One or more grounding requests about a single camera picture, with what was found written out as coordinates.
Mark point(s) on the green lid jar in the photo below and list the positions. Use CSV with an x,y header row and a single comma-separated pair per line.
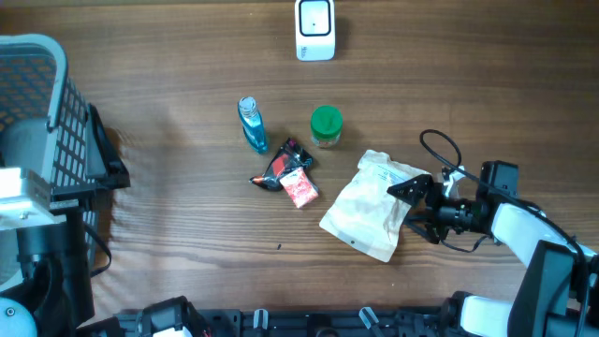
x,y
326,126

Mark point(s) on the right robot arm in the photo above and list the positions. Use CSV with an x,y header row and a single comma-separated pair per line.
x,y
558,295

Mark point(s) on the white barcode scanner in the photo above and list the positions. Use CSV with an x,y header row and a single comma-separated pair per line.
x,y
315,30

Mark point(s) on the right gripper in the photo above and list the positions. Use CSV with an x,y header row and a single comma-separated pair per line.
x,y
435,190

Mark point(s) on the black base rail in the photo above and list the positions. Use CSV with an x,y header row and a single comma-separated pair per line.
x,y
179,317

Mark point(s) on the beige paper pouch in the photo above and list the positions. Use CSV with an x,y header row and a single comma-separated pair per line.
x,y
365,215

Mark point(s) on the blue mouthwash bottle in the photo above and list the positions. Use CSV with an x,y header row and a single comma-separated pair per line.
x,y
252,124

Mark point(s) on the black red snack packet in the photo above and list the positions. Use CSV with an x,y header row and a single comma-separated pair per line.
x,y
290,156

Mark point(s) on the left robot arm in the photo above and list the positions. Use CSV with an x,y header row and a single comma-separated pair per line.
x,y
55,296

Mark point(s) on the grey plastic shopping basket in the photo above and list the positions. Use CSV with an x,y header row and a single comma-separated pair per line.
x,y
43,117

